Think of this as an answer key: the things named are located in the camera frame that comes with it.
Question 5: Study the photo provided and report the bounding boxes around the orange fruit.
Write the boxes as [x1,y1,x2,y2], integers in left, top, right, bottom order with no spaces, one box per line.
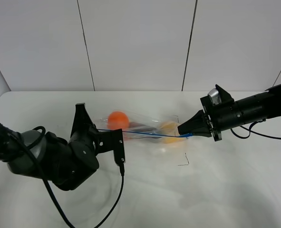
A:
[107,111,129,130]

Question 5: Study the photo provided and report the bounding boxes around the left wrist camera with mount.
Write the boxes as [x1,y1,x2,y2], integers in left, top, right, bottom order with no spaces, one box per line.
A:
[96,129,126,167]

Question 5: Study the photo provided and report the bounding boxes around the yellow pear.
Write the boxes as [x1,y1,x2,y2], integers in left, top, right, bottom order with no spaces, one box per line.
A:
[159,121,186,143]

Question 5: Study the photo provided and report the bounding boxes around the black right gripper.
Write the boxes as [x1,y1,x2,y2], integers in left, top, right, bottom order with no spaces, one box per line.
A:
[178,95,236,142]

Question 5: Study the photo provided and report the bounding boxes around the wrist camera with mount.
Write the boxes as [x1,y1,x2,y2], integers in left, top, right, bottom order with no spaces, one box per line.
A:
[208,85,234,105]
[96,129,126,167]

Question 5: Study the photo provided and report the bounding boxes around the clear zip bag blue seal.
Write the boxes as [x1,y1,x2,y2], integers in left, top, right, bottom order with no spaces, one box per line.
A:
[93,110,192,144]

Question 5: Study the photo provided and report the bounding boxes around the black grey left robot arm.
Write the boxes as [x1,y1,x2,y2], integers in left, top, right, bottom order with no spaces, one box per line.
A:
[0,103,99,191]

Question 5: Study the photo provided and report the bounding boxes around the purple eggplant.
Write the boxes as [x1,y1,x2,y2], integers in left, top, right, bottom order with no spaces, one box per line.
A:
[127,122,161,139]

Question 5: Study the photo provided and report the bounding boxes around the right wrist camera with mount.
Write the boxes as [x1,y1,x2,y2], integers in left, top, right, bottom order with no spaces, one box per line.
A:
[208,85,234,105]

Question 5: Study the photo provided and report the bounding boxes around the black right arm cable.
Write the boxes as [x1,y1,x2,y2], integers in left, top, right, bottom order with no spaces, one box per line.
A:
[230,120,281,140]

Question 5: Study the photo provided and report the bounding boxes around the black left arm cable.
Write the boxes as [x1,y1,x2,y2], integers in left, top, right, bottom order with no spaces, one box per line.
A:
[0,125,126,228]

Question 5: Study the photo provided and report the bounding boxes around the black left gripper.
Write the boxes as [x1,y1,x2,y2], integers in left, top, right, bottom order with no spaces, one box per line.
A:
[68,103,99,162]

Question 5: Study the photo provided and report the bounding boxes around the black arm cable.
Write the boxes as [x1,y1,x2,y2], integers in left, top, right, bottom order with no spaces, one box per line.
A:
[230,120,281,140]
[0,125,126,228]

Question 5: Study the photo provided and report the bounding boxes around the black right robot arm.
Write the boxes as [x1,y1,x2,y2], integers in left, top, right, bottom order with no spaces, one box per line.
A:
[178,84,281,142]

